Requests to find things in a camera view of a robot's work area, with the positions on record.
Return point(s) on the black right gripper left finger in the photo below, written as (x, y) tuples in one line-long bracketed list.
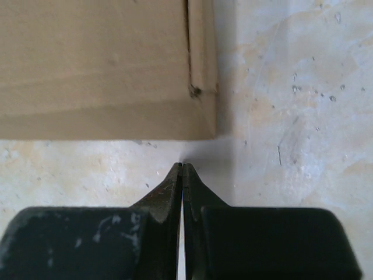
[(136, 242)]

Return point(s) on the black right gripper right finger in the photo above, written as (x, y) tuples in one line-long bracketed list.
[(230, 242)]

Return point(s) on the brown cardboard box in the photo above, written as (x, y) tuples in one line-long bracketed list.
[(103, 70)]

